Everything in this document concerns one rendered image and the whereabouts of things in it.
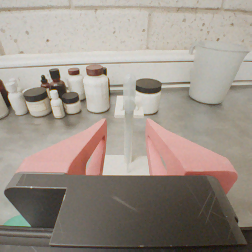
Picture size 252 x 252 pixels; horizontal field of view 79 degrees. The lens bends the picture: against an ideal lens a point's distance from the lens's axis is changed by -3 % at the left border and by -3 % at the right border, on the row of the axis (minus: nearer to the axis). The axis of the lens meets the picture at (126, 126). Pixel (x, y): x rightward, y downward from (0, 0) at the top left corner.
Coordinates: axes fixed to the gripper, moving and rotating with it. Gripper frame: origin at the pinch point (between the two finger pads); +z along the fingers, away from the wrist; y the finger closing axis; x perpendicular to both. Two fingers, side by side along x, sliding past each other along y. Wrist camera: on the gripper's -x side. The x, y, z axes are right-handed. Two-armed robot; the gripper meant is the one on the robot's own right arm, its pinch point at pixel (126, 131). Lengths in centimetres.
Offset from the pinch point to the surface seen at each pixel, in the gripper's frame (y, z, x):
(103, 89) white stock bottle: 5.4, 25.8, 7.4
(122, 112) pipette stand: 0.5, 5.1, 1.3
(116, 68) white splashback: 3.2, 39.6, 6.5
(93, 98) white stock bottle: 8.1, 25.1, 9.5
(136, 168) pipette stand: -1.7, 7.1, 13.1
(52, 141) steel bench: 15.0, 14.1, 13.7
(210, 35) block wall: -27, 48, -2
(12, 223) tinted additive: 12.9, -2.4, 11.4
